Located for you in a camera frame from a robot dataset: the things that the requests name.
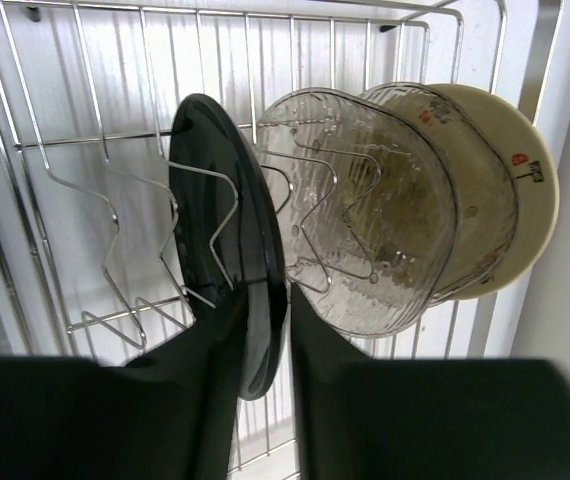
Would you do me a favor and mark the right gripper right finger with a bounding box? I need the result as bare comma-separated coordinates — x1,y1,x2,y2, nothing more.
291,287,570,479

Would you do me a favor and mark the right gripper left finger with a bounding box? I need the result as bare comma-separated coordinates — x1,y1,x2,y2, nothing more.
0,288,248,479

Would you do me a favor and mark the black round plate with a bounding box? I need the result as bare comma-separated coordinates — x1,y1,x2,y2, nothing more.
169,93,288,401

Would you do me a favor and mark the beige printed plate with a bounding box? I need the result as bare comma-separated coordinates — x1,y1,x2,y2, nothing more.
433,83,560,300

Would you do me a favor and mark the chrome wire dish rack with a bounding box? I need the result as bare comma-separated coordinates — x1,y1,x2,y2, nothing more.
0,1,564,479

